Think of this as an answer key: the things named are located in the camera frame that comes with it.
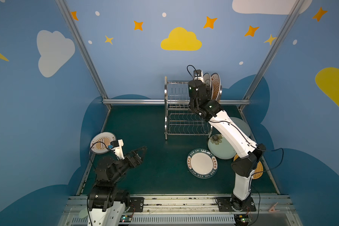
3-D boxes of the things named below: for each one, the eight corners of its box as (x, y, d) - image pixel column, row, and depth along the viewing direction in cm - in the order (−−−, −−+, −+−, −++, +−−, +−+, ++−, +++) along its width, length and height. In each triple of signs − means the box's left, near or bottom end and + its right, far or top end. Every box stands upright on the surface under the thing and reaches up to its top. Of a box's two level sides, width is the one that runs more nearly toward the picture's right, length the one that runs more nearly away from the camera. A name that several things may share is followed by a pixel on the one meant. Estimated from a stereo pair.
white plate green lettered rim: (188, 178, 86) (188, 177, 84) (186, 149, 98) (186, 148, 96) (219, 178, 86) (220, 177, 84) (213, 150, 98) (214, 148, 96)
